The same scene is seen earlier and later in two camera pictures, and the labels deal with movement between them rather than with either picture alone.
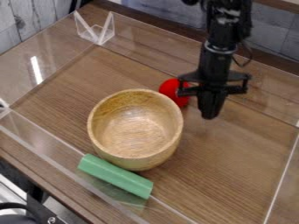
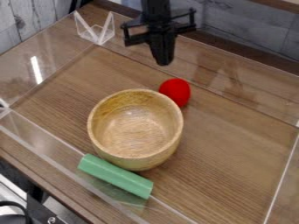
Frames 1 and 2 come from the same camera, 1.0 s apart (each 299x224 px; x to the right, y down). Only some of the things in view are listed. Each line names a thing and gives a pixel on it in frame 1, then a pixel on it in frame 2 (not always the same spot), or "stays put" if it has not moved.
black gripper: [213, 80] -> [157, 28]
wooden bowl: [135, 128] stays put
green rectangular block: [116, 176] stays put
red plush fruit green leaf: [168, 87] stays put
